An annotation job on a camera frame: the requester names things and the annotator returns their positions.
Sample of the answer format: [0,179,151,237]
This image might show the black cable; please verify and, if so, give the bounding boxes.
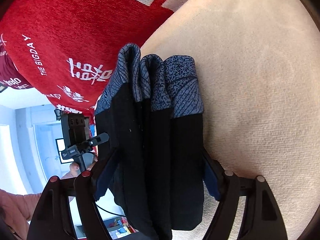
[94,202,127,218]

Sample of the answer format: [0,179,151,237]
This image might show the red sofa cover white characters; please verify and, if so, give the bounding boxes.
[1,0,187,116]

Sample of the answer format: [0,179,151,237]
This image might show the black pants blue patterned waistband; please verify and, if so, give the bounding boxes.
[95,43,206,239]

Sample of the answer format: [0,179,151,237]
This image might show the pink sleeved left forearm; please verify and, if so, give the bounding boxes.
[0,190,41,239]

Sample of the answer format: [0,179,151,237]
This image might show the beige sofa seat cushion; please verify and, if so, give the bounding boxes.
[142,0,319,239]

